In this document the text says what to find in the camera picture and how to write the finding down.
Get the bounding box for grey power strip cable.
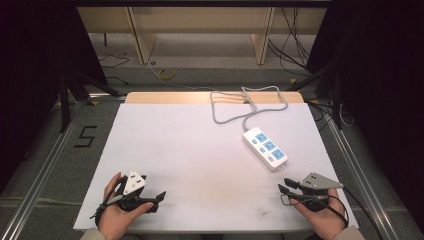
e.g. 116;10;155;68
209;85;290;133

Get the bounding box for white table board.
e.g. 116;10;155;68
72;101;359;234

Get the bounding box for person's left hand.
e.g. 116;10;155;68
97;171;155;240

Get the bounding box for black metal stand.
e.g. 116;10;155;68
285;63;345;130
57;70;122;134

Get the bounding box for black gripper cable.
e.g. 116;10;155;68
89;175;128;228
313;186;385;240

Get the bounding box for person's right hand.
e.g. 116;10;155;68
289;188;348;240

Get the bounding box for light wooden shelf unit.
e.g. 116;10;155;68
76;6;328;66

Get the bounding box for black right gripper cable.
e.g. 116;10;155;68
313;186;385;240

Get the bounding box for thin black floor cable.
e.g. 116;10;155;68
97;52;132;87

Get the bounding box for bundle of black floor cables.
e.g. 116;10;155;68
267;7;313;77

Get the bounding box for aluminium floor rail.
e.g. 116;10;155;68
0;98;88;240
323;114;402;240

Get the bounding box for thin white floor cable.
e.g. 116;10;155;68
147;62;218;93

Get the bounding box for black curtain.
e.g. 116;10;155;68
0;0;109;194
304;0;424;231

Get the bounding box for yellow tape roll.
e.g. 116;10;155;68
157;67;175;81

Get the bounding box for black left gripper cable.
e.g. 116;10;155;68
89;175;128;228

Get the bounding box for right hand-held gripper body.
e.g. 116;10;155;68
293;171;345;213

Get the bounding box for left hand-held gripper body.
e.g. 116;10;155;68
114;169;150;213

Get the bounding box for white power strip blue sockets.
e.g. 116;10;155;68
242;126;289;173

